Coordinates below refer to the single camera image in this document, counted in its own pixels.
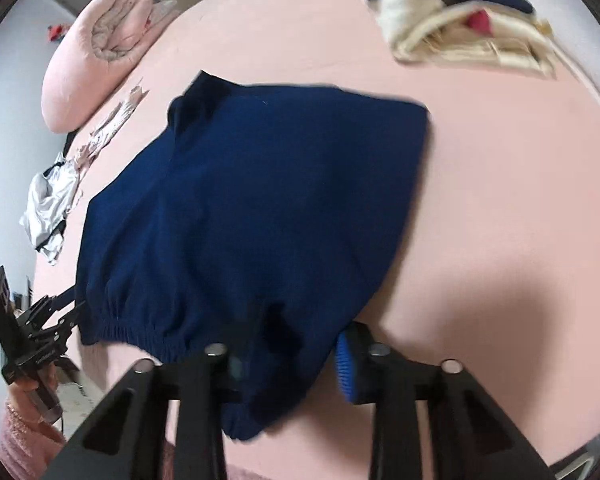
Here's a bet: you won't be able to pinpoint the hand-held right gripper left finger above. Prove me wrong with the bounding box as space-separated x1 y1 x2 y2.
45 343 246 480

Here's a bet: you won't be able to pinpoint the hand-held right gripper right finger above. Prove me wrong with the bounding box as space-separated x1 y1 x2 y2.
333 321 557 480

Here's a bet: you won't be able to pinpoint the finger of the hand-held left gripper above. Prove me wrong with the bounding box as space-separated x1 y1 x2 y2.
17 285 76 326
34 301 88 344

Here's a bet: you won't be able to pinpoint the navy blue shorts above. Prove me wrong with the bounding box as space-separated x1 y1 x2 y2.
74 70 434 442

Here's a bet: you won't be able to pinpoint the person's left hand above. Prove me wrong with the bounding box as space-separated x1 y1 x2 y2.
7 380 43 412

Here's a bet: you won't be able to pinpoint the white crumpled garment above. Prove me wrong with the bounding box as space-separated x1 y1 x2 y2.
19 152 89 266

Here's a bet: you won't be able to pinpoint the pale pink patterned garment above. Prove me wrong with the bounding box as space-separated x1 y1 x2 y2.
72 77 149 182

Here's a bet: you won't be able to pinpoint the bed with pink sheet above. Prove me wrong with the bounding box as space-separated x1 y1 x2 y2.
30 0 600 480

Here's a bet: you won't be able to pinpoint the rolled pink duvet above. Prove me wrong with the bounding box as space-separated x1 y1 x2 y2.
40 0 182 135

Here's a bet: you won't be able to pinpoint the folded cream garment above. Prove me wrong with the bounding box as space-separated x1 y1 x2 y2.
369 0 562 79

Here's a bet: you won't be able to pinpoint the small red cloth piece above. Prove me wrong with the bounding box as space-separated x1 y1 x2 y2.
467 9 494 36

